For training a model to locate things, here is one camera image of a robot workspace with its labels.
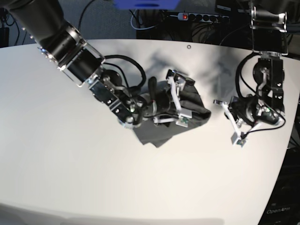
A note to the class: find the grey T-shirt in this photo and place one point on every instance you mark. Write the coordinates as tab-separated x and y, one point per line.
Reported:
159	134

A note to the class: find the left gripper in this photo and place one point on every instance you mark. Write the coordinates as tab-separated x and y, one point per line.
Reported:
238	111

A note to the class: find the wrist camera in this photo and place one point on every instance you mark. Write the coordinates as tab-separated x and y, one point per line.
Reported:
238	140
184	115

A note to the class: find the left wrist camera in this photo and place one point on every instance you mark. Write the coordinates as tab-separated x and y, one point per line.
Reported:
238	140

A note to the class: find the white power strip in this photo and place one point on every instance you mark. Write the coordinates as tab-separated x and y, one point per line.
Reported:
203	18

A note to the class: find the blue plastic box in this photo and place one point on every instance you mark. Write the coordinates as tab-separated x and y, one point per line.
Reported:
146	4

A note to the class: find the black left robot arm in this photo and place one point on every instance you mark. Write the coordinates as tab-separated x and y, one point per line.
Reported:
268	21

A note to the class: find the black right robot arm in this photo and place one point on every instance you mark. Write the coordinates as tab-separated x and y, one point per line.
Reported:
63	44

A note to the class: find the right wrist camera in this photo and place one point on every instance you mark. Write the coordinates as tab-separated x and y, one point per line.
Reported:
184	115

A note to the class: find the black OpenArm base box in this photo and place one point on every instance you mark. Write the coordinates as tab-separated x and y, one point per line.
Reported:
283	207

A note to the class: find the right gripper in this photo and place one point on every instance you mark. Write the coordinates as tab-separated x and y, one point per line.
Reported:
166	104

